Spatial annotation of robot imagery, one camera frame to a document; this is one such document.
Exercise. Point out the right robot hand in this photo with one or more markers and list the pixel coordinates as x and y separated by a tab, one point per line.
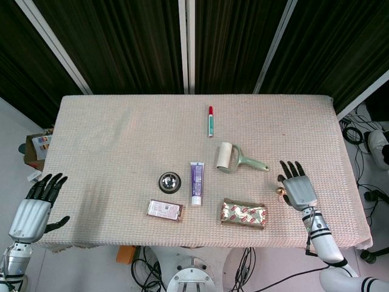
299	190

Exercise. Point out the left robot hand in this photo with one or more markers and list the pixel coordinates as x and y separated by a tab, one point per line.
28	210

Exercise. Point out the small golden bell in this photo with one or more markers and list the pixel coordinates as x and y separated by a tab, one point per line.
280	191

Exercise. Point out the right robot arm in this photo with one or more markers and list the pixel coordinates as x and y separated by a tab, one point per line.
329	246

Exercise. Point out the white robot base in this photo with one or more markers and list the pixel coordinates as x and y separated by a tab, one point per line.
190	273

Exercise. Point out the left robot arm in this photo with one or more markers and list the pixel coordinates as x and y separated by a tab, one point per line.
13	263

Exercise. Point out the chrome desk call bell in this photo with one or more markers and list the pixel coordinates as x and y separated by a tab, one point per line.
170	182

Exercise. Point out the gold foil wrapped package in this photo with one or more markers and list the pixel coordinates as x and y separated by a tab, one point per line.
244	215

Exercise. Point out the cardboard box with papers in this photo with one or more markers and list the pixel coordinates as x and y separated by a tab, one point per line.
36	149

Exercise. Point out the green lint roller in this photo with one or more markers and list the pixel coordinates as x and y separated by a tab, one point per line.
234	159

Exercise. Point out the white sneaker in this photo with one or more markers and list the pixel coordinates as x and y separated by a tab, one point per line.
378	149

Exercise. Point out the black caster wheel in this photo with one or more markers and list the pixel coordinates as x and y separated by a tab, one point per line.
368	256

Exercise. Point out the purple toothpaste tube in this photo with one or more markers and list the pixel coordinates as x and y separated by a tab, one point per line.
196	182

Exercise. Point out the orange box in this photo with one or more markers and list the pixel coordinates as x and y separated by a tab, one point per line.
125	255

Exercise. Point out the beige waffle tablecloth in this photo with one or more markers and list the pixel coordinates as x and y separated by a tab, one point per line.
194	170

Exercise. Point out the red capped marker pen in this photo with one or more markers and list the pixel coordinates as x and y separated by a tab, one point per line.
210	121

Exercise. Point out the red bordered flat box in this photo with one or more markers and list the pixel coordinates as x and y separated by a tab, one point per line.
165	210

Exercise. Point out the white partition frame post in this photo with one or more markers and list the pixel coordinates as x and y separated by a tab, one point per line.
186	45
275	45
53	45
363	94

